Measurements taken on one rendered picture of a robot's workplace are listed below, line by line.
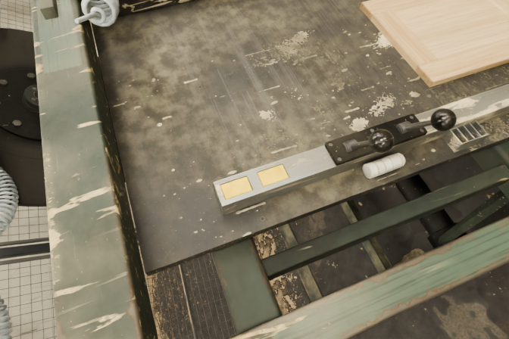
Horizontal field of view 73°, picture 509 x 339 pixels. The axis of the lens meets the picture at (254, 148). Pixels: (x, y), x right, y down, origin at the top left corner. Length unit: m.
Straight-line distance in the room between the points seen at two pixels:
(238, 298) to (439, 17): 0.86
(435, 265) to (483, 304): 1.62
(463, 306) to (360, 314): 1.73
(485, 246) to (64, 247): 0.64
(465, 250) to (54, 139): 0.69
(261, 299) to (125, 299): 0.23
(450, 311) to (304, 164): 1.78
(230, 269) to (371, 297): 0.23
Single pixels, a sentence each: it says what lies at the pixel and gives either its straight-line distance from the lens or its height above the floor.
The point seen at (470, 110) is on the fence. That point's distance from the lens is 0.84.
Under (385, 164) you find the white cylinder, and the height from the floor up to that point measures 1.43.
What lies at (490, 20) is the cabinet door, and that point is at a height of 0.99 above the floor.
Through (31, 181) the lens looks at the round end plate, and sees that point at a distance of 1.21.
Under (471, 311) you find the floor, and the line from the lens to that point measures 2.27.
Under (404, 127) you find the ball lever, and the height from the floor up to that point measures 1.40.
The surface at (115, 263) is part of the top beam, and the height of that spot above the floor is 1.87.
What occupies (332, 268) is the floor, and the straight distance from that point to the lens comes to 2.67.
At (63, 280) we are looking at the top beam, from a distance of 0.55.
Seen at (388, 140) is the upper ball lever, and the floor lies 1.54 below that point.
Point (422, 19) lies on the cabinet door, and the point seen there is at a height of 1.13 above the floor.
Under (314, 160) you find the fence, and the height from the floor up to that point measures 1.54.
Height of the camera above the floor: 2.03
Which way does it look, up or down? 40 degrees down
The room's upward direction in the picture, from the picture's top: 87 degrees counter-clockwise
